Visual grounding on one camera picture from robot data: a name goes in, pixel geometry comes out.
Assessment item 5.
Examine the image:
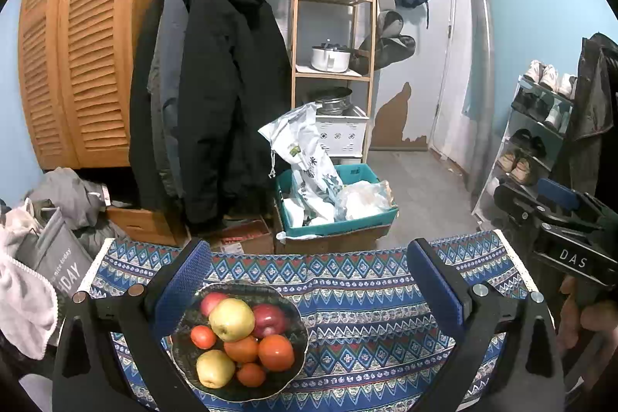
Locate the dark hanging coat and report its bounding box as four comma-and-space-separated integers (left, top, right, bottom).
555, 33, 618, 220

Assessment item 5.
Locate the wooden louvered wardrobe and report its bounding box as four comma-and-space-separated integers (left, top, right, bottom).
17, 0, 165, 171

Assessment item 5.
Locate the wooden shelf rack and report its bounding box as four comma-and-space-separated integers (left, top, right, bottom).
290, 0, 377, 166

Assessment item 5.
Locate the black hooded coat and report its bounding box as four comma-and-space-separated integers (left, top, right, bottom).
128, 0, 293, 229

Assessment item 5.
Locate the small tangerine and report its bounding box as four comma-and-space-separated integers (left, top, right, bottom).
190, 325, 218, 350
236, 363, 267, 388

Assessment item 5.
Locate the blue patterned tablecloth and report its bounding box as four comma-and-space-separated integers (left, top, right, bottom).
77, 229, 539, 412

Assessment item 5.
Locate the grey jacket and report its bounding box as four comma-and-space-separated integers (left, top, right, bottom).
149, 0, 194, 200

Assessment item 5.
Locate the white rice bag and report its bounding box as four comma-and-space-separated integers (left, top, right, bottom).
258, 103, 345, 224

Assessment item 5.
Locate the orange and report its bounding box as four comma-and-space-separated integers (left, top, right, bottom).
223, 335, 260, 363
258, 334, 295, 372

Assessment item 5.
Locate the yellow apple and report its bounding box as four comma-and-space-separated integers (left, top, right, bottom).
196, 349, 236, 388
209, 298, 256, 342

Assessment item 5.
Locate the silver pipe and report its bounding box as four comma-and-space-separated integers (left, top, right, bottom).
462, 0, 496, 186

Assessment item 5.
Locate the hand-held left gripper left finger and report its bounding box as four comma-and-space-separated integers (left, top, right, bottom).
52, 238, 213, 412

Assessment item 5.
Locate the dark patterned glass bowl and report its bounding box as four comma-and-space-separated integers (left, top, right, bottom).
171, 281, 310, 402

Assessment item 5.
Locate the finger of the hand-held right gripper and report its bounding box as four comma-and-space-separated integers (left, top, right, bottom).
493, 184, 548, 229
537, 178, 580, 211

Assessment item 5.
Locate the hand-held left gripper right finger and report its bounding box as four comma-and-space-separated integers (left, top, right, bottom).
407, 238, 565, 412

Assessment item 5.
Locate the clear plastic bag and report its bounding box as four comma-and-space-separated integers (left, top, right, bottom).
334, 180, 394, 222

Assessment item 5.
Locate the wooden drawer box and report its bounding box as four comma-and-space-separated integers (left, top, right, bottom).
106, 205, 189, 248

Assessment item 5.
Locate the white shoe rack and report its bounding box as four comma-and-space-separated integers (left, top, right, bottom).
470, 74, 577, 229

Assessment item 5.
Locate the flat cardboard box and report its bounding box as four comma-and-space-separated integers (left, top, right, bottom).
212, 219, 276, 254

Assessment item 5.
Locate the steel pot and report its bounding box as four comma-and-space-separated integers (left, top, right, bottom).
309, 87, 353, 116

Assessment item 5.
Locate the grey hanging bag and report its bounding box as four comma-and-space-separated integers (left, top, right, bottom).
350, 11, 417, 75

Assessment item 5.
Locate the grey printed tote bag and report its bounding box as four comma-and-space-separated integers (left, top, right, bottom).
17, 207, 95, 299

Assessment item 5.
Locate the shoe rack with shoes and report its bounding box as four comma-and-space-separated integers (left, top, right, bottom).
497, 59, 577, 186

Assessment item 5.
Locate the white door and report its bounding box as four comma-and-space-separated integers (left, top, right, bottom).
369, 0, 457, 152

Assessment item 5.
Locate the white perforated basket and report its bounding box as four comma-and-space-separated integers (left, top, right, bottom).
314, 105, 370, 157

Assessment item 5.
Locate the red apple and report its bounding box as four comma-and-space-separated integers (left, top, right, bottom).
200, 292, 230, 316
251, 304, 287, 339

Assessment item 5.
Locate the grey clothes pile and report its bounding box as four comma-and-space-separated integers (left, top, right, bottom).
24, 167, 131, 244

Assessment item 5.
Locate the person's right hand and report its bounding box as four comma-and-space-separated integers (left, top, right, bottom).
555, 274, 618, 357

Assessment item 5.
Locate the teal plastic crate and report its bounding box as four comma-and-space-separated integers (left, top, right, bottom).
275, 163, 399, 239

